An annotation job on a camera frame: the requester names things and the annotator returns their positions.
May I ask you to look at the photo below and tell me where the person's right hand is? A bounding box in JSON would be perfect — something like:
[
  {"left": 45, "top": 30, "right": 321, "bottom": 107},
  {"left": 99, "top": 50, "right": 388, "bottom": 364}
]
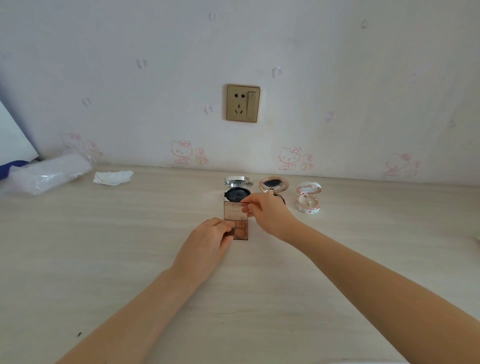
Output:
[{"left": 239, "top": 191, "right": 305, "bottom": 242}]

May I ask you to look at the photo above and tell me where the person's left hand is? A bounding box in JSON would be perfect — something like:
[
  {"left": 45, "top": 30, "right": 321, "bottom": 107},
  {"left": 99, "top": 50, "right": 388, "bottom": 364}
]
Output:
[{"left": 169, "top": 217, "right": 235, "bottom": 281}]

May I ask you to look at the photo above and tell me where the rose gold floral compact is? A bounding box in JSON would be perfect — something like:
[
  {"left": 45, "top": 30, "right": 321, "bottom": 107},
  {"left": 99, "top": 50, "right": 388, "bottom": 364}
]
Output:
[{"left": 258, "top": 176, "right": 290, "bottom": 207}]

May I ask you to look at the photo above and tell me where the brown eyeshadow quad palette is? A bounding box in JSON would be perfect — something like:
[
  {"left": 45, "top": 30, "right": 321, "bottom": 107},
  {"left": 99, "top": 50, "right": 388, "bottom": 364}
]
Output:
[{"left": 223, "top": 200, "right": 250, "bottom": 242}]

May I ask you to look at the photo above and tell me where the white round blush compact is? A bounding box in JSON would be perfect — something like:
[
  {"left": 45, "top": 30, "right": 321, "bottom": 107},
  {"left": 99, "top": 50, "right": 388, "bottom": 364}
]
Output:
[{"left": 295, "top": 181, "right": 323, "bottom": 216}]

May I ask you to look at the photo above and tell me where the silver round cushion compact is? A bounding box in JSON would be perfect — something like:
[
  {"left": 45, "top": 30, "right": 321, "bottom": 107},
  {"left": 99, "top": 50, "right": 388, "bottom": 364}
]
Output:
[{"left": 223, "top": 175, "right": 253, "bottom": 204}]

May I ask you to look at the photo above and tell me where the person's left forearm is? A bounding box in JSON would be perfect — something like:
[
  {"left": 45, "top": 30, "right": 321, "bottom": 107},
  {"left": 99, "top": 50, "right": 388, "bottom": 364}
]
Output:
[{"left": 56, "top": 268, "right": 198, "bottom": 364}]

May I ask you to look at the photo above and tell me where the person's right forearm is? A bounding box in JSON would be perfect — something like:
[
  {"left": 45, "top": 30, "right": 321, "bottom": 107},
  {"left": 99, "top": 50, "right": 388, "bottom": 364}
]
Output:
[{"left": 290, "top": 223, "right": 480, "bottom": 364}]

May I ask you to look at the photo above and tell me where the crumpled white tissue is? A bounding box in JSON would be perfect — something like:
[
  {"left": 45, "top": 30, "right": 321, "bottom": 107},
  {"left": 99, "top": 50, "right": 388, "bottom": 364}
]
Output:
[{"left": 92, "top": 170, "right": 135, "bottom": 187}]

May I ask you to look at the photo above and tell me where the clear plastic wrapped roll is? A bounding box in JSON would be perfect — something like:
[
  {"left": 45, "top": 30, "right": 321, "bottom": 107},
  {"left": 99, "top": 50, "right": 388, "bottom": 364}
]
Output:
[{"left": 1, "top": 152, "right": 95, "bottom": 197}]

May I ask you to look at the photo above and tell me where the blue plastic object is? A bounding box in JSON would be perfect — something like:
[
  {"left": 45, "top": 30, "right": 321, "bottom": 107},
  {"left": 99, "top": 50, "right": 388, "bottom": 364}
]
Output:
[{"left": 0, "top": 160, "right": 30, "bottom": 182}]

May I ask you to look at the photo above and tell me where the white flat board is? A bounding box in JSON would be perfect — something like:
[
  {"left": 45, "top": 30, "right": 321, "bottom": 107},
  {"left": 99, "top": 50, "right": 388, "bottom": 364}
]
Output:
[{"left": 0, "top": 99, "right": 40, "bottom": 168}]

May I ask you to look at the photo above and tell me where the gold wall socket plate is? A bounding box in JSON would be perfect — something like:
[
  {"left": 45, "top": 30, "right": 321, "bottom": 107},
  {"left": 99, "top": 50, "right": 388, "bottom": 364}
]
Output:
[{"left": 225, "top": 83, "right": 262, "bottom": 124}]

